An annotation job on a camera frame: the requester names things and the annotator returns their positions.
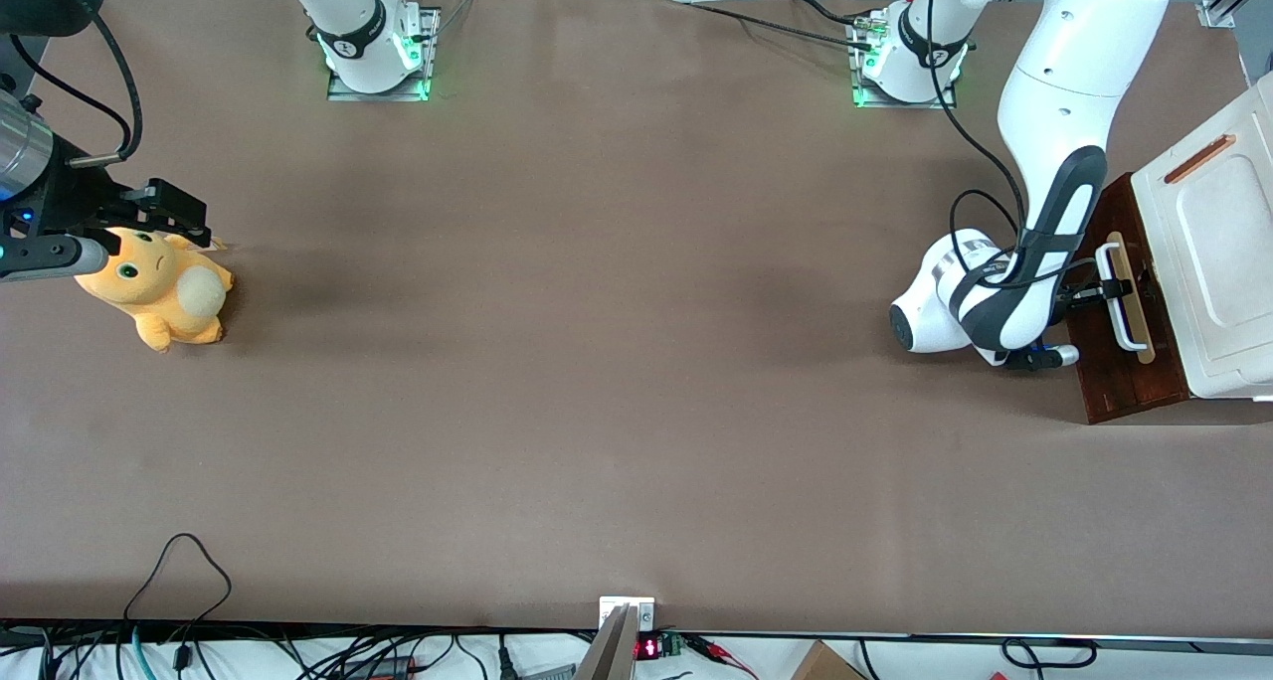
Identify grey camera post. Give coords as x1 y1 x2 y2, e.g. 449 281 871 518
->
575 604 637 680

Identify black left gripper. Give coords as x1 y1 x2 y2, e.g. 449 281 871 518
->
1062 278 1137 313

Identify black power adapter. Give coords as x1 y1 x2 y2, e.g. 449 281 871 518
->
338 655 417 680

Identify thin grey wire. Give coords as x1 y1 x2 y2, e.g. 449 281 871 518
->
428 0 480 65

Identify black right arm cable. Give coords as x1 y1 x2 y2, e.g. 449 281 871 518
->
8 34 132 132
68 9 146 169

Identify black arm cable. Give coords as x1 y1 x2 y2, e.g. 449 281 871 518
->
925 0 1095 288
8 34 132 132
68 9 146 169

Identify brown cardboard piece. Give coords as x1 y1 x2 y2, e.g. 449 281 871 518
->
791 640 868 680

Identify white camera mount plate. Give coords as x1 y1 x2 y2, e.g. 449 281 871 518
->
599 596 656 633

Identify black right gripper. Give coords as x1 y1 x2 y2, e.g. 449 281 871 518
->
0 135 214 249

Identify black oval cable loop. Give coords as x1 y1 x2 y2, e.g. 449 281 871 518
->
1000 637 1098 671

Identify dark wood drawer white handle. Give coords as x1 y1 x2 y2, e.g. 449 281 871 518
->
1064 171 1194 418

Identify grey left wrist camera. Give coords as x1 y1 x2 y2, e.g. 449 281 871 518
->
1002 344 1081 371

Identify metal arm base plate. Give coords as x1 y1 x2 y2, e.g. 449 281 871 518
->
848 9 959 110
326 6 442 102

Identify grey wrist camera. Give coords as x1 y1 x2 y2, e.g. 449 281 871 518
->
0 235 108 283
1002 344 1081 371

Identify orange plush toy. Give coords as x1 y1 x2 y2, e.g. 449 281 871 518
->
73 225 236 354

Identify thin black cable loop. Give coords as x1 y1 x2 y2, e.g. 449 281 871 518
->
122 533 234 623

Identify thick black table cable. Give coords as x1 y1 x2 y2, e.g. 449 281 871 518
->
686 2 876 53
791 0 881 27

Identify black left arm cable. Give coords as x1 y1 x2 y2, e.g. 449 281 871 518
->
925 0 1095 288

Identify red clip leads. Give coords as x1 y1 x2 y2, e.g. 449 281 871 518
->
684 634 759 680

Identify white drawer cabinet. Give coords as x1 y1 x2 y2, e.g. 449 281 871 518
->
1087 69 1273 425

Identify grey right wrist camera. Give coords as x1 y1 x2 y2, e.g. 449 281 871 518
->
0 235 108 283

